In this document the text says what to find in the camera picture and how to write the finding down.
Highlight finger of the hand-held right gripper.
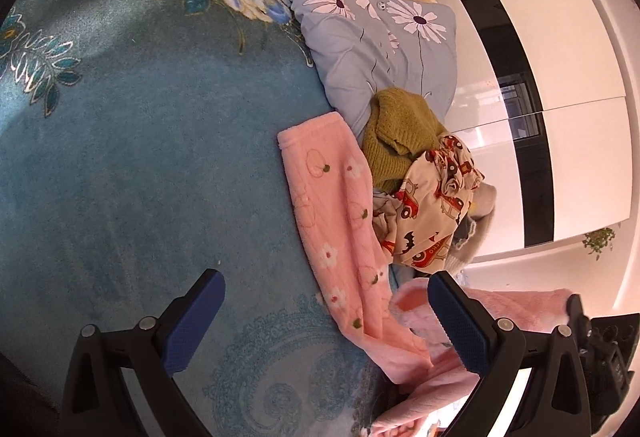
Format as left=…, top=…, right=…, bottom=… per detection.
left=566, top=294, right=592, bottom=354

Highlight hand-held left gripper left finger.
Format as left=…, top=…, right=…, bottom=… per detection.
left=60, top=268, right=227, bottom=437

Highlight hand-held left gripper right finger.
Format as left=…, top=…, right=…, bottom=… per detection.
left=427, top=270, right=607, bottom=437

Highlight pink fleece floral pants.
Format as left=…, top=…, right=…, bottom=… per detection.
left=277, top=111, right=436, bottom=386

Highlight pink fluffy garment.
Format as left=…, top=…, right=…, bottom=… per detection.
left=369, top=278, right=576, bottom=437

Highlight green potted plant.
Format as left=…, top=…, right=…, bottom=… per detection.
left=582, top=227, right=617, bottom=261

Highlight grey knit garment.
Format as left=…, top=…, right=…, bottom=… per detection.
left=444, top=182, right=499, bottom=274

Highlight cream car print garment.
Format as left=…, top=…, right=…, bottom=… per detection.
left=381, top=133, right=486, bottom=274

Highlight teal floral plush blanket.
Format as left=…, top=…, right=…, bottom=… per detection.
left=0, top=0, right=401, bottom=437

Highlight olive green knit sweater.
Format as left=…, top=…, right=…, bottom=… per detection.
left=361, top=87, right=454, bottom=194

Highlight white and black wardrobe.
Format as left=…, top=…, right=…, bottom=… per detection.
left=440, top=0, right=632, bottom=264

